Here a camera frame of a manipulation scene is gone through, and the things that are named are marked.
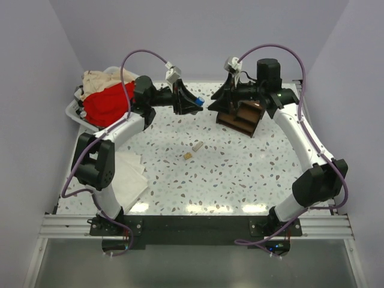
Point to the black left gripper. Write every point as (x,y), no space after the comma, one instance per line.
(183,102)

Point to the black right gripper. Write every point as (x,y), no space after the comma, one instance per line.
(228,93)

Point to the grey blue cylinder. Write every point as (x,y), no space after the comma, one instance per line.
(199,101)

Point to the brown wooden desk organizer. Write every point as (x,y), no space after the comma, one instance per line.
(245,119)

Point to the beige eraser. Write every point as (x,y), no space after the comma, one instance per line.
(197,146)

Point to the small tan sharpener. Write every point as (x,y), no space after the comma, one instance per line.
(187,156)

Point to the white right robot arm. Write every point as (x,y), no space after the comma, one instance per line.
(322,174)

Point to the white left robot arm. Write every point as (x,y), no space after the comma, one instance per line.
(94,158)

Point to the red cloth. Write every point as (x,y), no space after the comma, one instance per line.
(106,107)

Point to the beige cloth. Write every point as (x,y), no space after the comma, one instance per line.
(98,81)

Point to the white folded cloth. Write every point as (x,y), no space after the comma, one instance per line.
(128,182)

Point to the white plastic basket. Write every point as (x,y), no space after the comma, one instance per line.
(74,110)

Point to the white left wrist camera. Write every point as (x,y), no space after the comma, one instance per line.
(172,75)

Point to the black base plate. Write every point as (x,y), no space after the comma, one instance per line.
(177,230)

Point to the aluminium right side rail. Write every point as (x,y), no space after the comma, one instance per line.
(310,106)

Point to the aluminium rail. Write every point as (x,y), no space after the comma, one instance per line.
(310,106)
(312,226)

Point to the aluminium front rail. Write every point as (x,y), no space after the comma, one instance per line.
(312,226)

